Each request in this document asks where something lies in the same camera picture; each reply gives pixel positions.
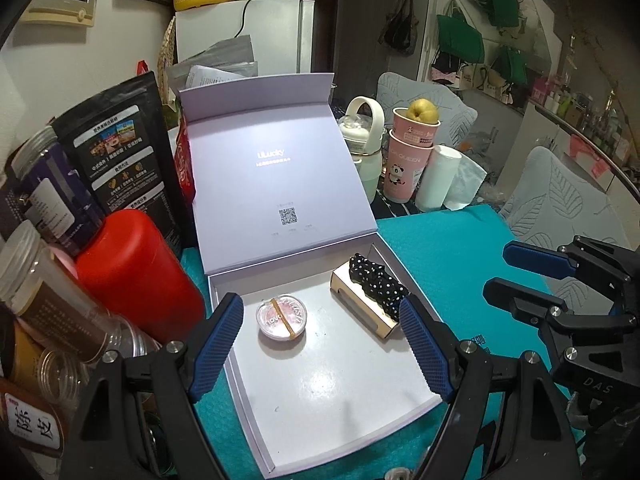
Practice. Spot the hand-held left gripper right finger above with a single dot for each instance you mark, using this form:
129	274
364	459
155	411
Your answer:
425	350

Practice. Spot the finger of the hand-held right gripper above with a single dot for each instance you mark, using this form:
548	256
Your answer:
535	257
520	296

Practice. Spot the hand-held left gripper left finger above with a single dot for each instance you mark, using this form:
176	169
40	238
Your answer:
220	345

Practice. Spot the clear round blush compact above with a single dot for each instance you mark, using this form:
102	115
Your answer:
272	332

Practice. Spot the black polka dot hair bow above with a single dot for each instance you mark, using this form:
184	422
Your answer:
375	285

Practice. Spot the gold box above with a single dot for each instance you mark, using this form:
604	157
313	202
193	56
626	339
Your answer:
345	285

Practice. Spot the lavender gift box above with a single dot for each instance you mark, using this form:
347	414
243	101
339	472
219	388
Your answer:
280	170

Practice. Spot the grey leaf-pattern chair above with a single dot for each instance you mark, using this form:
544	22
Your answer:
450	115
560	200

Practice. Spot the teal bubble mailer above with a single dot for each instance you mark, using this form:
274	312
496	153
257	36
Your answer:
450	240

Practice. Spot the red canister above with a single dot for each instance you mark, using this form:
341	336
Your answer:
135	280

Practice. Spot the white tissue roll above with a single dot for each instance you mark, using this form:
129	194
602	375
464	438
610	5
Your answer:
440	180

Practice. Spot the pink panda paper cup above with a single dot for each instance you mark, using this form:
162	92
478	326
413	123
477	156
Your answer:
405	175

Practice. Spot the row of small bottles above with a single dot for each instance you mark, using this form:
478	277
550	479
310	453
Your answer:
575	105

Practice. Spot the jar with brown label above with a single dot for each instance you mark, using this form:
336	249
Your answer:
55	300

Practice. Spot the pink canister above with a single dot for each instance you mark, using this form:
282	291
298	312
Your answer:
65	262

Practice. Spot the yellow pear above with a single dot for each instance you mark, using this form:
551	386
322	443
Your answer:
422	110

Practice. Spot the red packet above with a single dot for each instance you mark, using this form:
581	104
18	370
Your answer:
185	160

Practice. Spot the green tote bag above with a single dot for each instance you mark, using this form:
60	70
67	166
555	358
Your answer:
460	37
502	0
515	65

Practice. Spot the tall jar with white label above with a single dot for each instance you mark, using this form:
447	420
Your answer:
32	420

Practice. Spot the black coffee pouch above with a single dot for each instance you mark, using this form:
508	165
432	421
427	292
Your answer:
125	150

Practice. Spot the jar with dark contents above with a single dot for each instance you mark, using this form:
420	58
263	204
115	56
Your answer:
50	195

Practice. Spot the dark hanging bag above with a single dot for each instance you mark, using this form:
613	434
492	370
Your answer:
400	27

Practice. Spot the grey foil pouch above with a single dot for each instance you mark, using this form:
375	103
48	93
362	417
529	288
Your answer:
230	52

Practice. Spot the woven straw fan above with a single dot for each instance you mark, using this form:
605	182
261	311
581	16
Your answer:
167	55

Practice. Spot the brown door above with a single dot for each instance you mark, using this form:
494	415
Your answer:
322	30

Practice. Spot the white fridge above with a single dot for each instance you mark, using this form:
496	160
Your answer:
270	30

